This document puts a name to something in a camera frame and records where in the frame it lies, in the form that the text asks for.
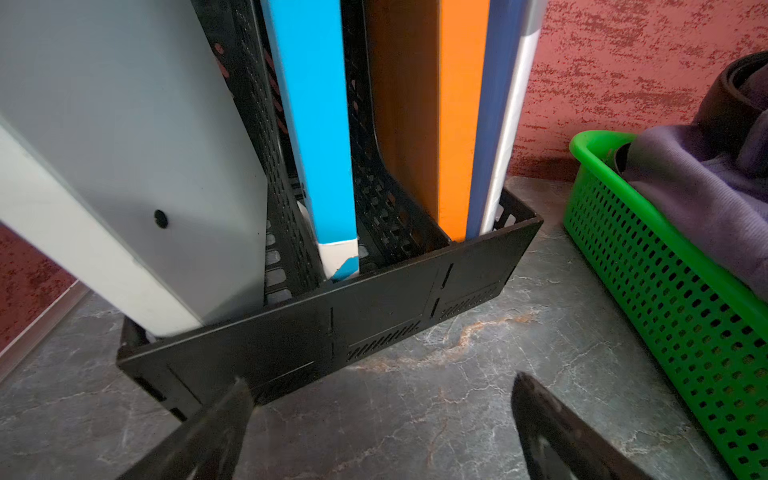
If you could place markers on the purple trousers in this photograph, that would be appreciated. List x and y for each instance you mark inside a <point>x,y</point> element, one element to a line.
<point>717,199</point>

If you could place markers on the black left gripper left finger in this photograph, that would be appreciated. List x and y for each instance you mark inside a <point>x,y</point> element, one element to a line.
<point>205,446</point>

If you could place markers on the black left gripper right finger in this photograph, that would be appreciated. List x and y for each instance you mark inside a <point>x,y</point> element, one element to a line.
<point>557,443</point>

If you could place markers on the cyan folder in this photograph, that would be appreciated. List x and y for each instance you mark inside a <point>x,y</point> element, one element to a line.
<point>306,43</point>

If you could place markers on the black perforated file rack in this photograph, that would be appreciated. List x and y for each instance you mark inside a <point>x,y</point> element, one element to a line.
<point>413,276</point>

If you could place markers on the blue white folder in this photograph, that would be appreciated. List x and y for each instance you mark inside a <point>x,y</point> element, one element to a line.
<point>513,31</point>

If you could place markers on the black leather belt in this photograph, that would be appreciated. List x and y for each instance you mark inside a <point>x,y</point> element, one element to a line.
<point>734,102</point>

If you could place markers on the orange folder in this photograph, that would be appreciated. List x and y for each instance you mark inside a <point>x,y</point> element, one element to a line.
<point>426,64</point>

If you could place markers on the green plastic basket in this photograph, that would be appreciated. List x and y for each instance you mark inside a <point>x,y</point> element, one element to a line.
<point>705,328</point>

